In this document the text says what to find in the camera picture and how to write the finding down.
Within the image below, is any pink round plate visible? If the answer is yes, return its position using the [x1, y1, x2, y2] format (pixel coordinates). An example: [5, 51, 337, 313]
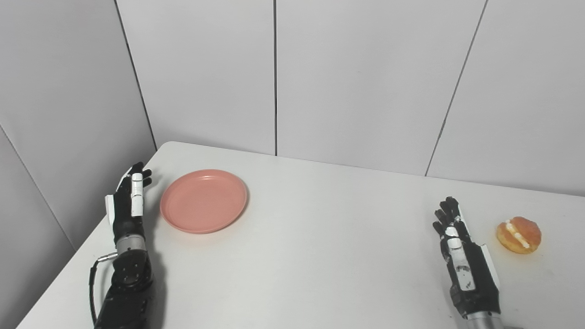
[160, 169, 248, 234]

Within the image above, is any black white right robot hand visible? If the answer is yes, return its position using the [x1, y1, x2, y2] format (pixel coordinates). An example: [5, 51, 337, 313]
[432, 196, 501, 319]

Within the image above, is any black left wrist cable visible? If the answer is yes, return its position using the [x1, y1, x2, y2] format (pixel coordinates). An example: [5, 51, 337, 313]
[89, 252, 118, 326]

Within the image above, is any cream puff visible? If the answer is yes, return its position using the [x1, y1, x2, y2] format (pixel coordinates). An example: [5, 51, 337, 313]
[496, 216, 542, 255]

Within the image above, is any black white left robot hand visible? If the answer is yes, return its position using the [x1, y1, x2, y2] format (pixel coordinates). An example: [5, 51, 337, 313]
[105, 162, 153, 244]

